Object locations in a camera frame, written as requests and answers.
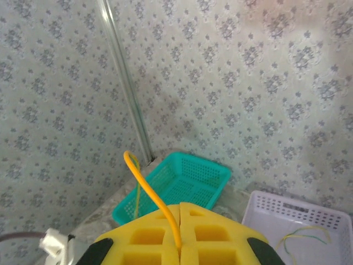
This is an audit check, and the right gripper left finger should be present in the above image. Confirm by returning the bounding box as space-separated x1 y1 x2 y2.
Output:
82 203 182 265

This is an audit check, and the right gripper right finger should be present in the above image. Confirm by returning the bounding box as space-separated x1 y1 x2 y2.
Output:
179 202 285 265

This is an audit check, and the yellow green striped cable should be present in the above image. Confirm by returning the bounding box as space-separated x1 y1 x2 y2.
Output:
275 225 332 265

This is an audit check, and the lilac plastic basket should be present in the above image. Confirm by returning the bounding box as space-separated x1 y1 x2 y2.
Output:
241 189 353 265

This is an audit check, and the teal plastic basket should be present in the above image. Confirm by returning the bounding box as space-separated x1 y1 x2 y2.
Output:
111 151 232 226

